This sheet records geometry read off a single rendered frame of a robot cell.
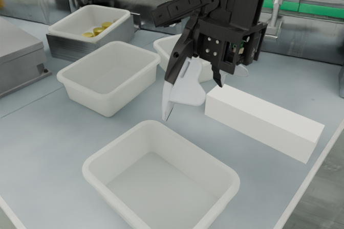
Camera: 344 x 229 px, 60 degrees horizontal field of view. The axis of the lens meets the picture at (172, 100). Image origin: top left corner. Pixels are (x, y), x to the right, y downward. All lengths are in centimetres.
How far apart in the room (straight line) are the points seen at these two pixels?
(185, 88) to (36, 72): 57
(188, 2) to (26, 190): 44
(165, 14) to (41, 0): 80
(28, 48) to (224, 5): 58
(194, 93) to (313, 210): 89
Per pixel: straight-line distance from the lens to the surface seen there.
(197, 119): 70
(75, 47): 91
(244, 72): 47
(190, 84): 38
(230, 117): 67
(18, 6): 128
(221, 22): 38
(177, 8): 42
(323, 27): 95
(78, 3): 110
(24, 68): 87
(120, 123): 69
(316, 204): 117
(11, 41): 89
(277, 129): 63
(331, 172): 105
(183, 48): 37
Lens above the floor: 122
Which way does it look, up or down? 38 degrees down
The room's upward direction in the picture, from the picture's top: straight up
